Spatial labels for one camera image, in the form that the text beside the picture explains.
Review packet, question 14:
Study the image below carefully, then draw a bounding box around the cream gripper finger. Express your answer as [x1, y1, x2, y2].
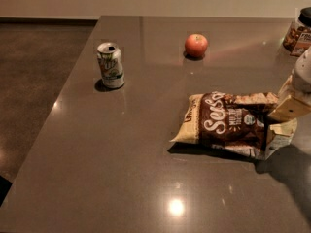
[269, 118, 297, 137]

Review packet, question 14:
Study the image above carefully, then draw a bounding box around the brown sea salt chip bag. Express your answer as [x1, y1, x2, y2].
[173, 91, 294, 160]

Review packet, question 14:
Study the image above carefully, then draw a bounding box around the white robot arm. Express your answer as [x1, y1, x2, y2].
[267, 47, 311, 137]

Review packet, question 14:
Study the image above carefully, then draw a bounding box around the clear jar of nuts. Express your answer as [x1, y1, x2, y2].
[283, 7, 311, 57]

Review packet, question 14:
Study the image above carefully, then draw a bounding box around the red apple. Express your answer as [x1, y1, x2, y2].
[185, 34, 208, 58]

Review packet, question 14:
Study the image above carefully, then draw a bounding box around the green and white soda can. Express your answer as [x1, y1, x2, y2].
[97, 42, 124, 89]

